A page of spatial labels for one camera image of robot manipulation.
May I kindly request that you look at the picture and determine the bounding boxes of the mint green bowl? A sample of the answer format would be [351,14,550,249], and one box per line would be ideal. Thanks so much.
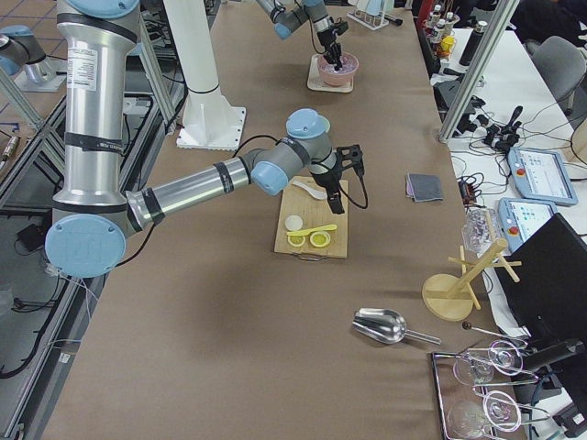
[320,115,331,133]

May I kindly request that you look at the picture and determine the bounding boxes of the grey folded cloth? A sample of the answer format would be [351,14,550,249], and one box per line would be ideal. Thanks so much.
[405,173,444,203]

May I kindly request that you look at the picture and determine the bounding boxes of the wooden mug tree stand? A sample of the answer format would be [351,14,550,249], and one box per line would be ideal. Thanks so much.
[422,238,523,322]

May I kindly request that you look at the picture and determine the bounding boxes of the blue teach pendant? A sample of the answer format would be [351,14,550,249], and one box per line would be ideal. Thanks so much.
[498,197,558,252]
[506,147,579,206]

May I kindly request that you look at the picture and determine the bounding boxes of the lemon slice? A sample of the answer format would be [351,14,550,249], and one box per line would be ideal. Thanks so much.
[287,236,306,248]
[309,231,331,248]

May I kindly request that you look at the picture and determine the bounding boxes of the yellow plastic knife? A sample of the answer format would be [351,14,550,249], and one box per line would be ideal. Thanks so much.
[286,224,338,237]

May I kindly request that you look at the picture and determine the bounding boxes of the wine glass upper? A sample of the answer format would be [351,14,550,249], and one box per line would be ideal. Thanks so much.
[453,340,523,386]

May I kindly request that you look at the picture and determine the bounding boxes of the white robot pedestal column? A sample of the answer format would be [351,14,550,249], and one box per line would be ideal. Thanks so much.
[164,0,246,151]

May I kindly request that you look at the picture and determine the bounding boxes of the blue teach pendant near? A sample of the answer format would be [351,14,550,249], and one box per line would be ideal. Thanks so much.
[498,197,558,252]

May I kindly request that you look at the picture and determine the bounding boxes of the grey office chair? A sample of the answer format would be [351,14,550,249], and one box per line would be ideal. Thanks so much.
[524,36,586,116]

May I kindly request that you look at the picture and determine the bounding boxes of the blue teach pendant far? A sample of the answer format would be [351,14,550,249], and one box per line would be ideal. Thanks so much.
[506,147,579,206]

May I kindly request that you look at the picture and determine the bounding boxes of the wine glass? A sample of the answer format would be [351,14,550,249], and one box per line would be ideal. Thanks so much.
[446,390,522,439]
[453,340,523,386]

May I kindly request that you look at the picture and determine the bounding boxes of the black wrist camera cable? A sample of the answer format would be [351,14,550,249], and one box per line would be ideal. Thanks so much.
[337,173,370,210]

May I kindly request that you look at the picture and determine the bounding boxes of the lemon slice upper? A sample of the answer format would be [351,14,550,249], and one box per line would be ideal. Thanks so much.
[309,231,331,248]

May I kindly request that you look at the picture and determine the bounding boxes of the white cup rack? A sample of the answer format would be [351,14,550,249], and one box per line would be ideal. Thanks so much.
[347,0,404,31]

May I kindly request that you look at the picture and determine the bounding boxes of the lemon slice lower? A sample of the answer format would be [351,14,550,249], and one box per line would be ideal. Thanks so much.
[287,236,306,248]

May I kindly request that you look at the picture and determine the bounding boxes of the pink bowl of ice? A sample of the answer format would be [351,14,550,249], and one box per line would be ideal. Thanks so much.
[317,52,359,86]

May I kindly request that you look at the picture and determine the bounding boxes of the aluminium frame post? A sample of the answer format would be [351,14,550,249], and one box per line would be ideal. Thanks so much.
[438,0,519,144]

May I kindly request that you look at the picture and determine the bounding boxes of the cream serving tray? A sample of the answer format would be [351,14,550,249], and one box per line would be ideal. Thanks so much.
[306,54,354,94]

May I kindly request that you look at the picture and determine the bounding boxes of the copper wire bottle basket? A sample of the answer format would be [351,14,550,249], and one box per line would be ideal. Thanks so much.
[424,4,460,60]

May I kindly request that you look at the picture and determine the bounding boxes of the wine glass lower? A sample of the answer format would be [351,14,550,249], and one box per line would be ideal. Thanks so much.
[446,390,522,439]

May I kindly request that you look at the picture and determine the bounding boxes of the metal glass rack tray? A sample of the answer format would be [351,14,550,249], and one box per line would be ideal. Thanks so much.
[431,349,550,439]

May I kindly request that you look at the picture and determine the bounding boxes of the black power adapter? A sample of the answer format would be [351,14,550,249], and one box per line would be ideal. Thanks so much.
[17,224,45,251]

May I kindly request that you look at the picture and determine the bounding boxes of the bamboo cutting board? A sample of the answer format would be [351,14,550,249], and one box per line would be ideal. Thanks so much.
[273,176,349,259]

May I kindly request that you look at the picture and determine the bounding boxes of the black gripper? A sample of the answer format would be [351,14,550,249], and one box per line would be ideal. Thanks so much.
[308,154,345,215]
[316,27,342,70]

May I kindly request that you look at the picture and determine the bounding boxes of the black water bottle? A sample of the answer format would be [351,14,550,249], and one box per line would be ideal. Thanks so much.
[459,20,488,67]

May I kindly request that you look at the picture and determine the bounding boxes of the black monitor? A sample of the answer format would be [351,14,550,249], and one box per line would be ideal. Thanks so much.
[495,214,586,341]

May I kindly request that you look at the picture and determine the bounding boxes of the metal ice scoop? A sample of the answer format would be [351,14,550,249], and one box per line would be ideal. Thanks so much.
[352,308,442,346]

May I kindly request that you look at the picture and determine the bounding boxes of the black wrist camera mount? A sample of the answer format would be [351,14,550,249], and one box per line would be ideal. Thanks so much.
[334,144,365,179]

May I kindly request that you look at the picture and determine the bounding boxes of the clear plastic bag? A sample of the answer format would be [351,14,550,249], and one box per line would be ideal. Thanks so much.
[461,208,496,254]

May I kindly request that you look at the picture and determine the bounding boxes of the white ceramic spoon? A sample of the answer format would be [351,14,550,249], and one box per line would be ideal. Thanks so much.
[292,181,327,201]

